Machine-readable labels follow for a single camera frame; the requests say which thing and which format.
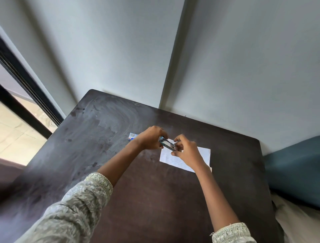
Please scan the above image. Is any person's right hand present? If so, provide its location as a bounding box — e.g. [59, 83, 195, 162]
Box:
[171, 134, 206, 171]

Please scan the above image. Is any person's left hand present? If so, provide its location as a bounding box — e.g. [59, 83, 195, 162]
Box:
[135, 126, 169, 150]

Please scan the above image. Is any blue stapler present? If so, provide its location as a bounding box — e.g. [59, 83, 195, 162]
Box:
[159, 136, 178, 152]

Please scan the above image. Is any person's left forearm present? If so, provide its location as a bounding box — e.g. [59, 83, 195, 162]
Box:
[15, 144, 148, 243]

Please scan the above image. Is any person's right forearm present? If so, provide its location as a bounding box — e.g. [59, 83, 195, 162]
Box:
[194, 164, 257, 243]

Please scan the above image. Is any white printed paper sheet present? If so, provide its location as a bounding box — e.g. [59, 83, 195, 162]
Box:
[159, 138, 212, 173]

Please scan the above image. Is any dark wooden table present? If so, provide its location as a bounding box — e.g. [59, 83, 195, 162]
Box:
[0, 89, 284, 243]

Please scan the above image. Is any teal cushion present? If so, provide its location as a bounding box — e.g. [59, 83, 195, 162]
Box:
[263, 136, 320, 209]

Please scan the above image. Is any white bed sheet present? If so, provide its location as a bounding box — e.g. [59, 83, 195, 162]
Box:
[271, 193, 320, 243]

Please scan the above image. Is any black sliding door frame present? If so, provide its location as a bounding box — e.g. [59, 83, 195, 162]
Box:
[0, 38, 64, 140]

